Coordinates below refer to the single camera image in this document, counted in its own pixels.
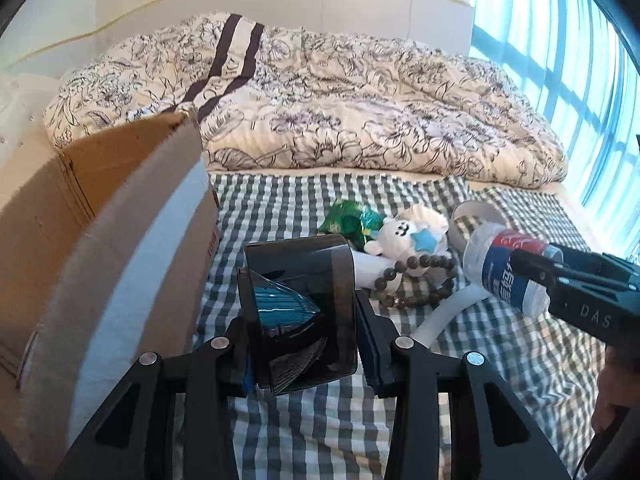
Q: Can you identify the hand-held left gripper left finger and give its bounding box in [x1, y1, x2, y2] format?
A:
[52, 316, 251, 480]

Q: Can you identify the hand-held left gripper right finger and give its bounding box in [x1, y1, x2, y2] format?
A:
[354, 291, 571, 480]

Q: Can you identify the clear plastic bottle blue label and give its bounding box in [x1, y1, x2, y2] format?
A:
[462, 223, 551, 318]

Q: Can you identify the white bent tube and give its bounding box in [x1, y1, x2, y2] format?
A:
[410, 284, 494, 348]

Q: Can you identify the dark bead bracelet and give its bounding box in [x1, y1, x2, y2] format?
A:
[374, 254, 457, 309]

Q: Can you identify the dark translucent plastic container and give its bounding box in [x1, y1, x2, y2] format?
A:
[236, 233, 360, 395]

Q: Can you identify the brown cardboard box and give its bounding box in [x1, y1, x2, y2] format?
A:
[0, 110, 221, 466]

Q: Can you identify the person's right hand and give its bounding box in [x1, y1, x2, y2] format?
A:
[592, 350, 640, 431]

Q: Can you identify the white cylindrical container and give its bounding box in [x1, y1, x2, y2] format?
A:
[353, 251, 397, 292]

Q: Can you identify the white cup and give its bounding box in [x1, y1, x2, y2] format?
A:
[448, 201, 507, 252]

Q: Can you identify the white plush toy blue star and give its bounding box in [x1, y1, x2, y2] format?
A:
[362, 204, 449, 278]

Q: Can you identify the green snack packet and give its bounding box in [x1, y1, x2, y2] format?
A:
[318, 200, 386, 248]

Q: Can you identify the grey white checked cloth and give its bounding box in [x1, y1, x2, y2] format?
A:
[192, 170, 608, 480]

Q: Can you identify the blue tinted window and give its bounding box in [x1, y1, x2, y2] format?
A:
[470, 0, 640, 221]

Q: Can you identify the floral quilt with dark stripes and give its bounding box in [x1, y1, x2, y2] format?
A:
[42, 12, 570, 190]

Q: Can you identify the black cable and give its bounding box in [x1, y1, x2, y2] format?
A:
[572, 407, 623, 480]

